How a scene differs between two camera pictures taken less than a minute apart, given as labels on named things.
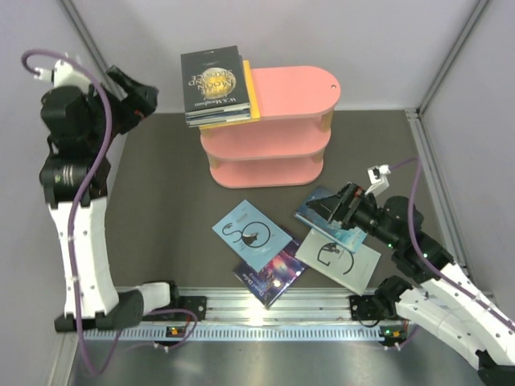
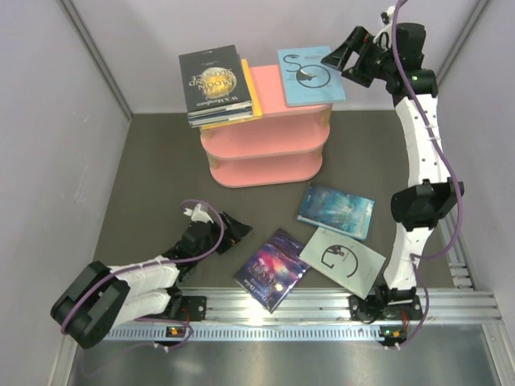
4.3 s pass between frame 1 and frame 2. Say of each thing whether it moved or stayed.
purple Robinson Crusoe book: stayed
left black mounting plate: stayed
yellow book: stayed
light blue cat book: moved
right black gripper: moved
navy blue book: stayed
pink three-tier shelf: stayed
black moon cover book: stayed
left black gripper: moved
